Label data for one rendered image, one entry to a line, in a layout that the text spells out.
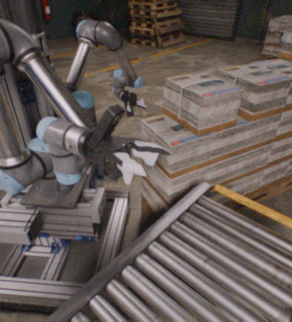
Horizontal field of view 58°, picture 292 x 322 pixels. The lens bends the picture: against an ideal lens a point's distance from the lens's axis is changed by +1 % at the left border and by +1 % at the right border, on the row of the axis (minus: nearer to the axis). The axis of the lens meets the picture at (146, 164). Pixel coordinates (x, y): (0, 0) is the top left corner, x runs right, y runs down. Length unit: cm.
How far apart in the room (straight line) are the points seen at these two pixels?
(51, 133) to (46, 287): 106
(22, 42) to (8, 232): 71
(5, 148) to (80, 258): 94
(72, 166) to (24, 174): 27
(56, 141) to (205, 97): 90
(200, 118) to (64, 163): 89
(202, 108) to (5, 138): 94
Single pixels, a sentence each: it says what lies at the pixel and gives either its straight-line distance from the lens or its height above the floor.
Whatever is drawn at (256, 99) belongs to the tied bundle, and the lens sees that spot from 172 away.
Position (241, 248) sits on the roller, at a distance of 101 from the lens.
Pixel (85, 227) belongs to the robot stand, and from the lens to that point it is 125.
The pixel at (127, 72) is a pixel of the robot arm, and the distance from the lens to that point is 178.
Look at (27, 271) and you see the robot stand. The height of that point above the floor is 21.
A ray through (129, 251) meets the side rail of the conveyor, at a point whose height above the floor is 80.
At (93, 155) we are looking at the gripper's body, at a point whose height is 120.
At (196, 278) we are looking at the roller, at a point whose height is 80.
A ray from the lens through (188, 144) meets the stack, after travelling 148.
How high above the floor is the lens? 156
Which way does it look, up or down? 35 degrees down
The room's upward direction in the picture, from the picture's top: straight up
